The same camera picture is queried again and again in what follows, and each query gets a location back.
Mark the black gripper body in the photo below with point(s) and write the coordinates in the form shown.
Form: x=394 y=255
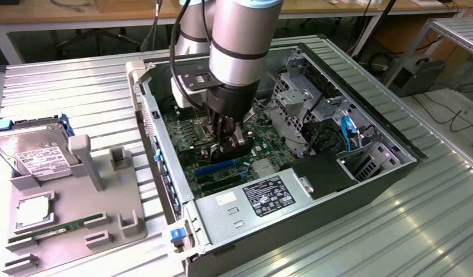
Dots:
x=232 y=101

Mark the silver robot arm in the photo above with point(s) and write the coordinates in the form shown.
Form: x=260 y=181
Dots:
x=240 y=43

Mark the cpu socket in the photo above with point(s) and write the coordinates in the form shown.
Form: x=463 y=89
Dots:
x=203 y=128

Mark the blue expansion slot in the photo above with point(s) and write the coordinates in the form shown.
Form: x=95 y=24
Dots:
x=215 y=168

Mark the silver disk bay cage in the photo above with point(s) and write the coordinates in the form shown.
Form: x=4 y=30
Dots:
x=289 y=106

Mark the silver chipset heat sink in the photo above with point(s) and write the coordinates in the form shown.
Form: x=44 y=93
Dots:
x=264 y=168

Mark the green motherboard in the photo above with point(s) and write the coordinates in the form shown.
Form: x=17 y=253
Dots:
x=228 y=179

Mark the silver power supply unit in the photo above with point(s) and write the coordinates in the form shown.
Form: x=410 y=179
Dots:
x=240 y=207

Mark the black plastic fan shroud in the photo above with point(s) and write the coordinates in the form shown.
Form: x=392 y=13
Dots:
x=324 y=176

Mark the open black pc case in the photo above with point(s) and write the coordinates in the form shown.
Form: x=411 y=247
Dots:
x=359 y=115

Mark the blue case latch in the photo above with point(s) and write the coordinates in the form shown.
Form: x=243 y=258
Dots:
x=176 y=234

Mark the black chair base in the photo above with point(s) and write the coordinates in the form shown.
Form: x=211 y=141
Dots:
x=101 y=36

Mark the wooden desk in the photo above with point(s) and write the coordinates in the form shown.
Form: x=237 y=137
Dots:
x=105 y=13

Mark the black box under desk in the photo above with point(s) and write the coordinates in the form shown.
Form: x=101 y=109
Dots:
x=416 y=76

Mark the green ram stick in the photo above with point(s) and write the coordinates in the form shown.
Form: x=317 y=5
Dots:
x=54 y=229

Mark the silver cpu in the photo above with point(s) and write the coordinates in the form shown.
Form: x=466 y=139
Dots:
x=33 y=212

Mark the grey parts rack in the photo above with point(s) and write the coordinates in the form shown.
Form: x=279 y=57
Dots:
x=74 y=248

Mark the metal slat side table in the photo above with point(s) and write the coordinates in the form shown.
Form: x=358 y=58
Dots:
x=455 y=31

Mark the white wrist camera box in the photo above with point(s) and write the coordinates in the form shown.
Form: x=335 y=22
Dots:
x=185 y=96

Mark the hard disk with blue bracket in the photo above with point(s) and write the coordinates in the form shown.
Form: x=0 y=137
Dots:
x=28 y=150

